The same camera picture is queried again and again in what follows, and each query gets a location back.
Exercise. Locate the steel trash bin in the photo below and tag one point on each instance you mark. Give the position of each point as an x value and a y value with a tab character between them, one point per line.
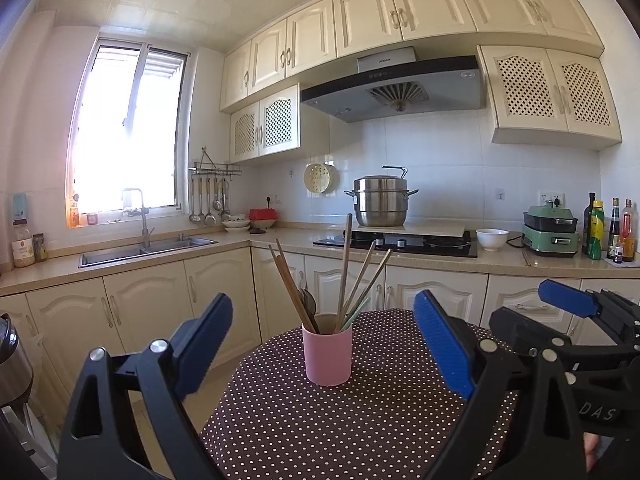
16	374

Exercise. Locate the red container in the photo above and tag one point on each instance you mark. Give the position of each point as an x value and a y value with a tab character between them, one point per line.
263	218

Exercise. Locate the pink utensil holder cup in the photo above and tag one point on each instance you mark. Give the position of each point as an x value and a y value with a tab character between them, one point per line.
328	354

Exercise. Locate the stainless steel steamer pot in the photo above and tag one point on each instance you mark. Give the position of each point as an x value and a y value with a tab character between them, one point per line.
381	201

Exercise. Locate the white bowl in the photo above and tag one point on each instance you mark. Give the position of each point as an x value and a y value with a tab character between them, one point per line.
491	240

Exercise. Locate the green electric cooker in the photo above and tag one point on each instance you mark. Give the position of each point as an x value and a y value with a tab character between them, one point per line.
550	231

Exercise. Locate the cream lower cabinets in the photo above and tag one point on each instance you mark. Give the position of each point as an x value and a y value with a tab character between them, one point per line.
122	305

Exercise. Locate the red sauce bottle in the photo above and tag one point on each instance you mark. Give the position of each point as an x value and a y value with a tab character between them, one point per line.
629	231

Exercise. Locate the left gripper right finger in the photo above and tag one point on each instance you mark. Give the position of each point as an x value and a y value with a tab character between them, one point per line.
543	439

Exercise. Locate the black slotted spoon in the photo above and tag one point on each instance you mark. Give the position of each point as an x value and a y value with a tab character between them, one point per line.
302	302

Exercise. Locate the grey range hood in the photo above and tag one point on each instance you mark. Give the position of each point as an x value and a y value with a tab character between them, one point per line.
418	87

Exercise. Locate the person right hand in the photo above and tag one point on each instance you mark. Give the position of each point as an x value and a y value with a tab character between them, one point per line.
591	444

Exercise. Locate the stacked white bowls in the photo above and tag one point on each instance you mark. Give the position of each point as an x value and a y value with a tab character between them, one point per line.
236	223

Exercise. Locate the round cream strainer plate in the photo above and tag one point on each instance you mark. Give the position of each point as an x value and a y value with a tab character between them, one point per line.
319	178

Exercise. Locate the soy sauce bottle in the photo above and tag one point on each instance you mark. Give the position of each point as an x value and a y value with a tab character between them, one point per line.
614	231

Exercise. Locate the cream cabinets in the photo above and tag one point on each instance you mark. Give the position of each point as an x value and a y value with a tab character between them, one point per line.
122	305
534	64

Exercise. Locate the steel kitchen sink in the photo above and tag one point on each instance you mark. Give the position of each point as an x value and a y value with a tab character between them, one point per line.
154	247

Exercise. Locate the green yellow oil bottle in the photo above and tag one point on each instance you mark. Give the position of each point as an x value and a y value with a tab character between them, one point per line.
596	231

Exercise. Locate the light blue knife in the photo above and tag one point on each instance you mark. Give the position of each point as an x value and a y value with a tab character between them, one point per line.
352	317

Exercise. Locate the dark glass bottle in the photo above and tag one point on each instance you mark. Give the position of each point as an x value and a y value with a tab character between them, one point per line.
587	223

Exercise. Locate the chrome faucet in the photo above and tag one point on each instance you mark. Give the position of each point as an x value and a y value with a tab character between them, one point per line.
140	214

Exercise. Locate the window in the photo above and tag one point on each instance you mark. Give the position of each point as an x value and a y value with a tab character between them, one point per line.
127	144

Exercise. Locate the hanging utensil rack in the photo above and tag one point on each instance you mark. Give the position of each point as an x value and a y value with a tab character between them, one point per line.
209	190

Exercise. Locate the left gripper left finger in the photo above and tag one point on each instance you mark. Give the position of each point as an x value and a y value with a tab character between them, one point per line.
100	438

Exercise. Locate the black gas stove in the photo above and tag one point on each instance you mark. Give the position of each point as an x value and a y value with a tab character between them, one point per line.
464	246

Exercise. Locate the brown polka dot tablecloth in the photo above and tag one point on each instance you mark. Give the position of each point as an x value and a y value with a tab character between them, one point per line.
389	421

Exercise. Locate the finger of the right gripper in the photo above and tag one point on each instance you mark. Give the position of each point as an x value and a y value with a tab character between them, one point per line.
615	315
525	327

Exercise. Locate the clear seasoning bottle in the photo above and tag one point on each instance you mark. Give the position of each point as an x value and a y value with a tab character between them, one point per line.
22	246

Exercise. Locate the silver metal spoon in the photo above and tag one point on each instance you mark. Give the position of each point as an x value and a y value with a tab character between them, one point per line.
314	324

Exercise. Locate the cream upper cabinets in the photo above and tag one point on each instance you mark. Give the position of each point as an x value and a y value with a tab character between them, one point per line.
534	64

